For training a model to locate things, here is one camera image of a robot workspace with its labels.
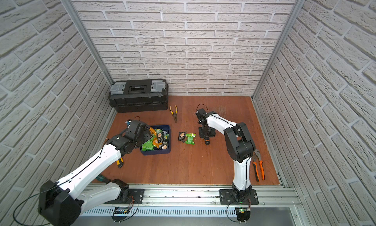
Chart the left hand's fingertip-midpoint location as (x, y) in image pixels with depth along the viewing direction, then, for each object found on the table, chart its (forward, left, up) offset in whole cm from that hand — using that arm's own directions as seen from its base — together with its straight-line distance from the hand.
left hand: (150, 131), depth 82 cm
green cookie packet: (+4, -23, -13) cm, 27 cm away
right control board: (-38, -49, -15) cm, 64 cm away
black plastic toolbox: (+28, +12, +2) cm, 30 cm away
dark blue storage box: (-2, -4, -11) cm, 12 cm away
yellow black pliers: (+22, -12, -13) cm, 28 cm away
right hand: (+5, -35, -13) cm, 38 cm away
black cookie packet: (+4, -17, -13) cm, 22 cm away
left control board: (-36, +13, -18) cm, 42 cm away
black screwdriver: (-1, -34, -12) cm, 36 cm away
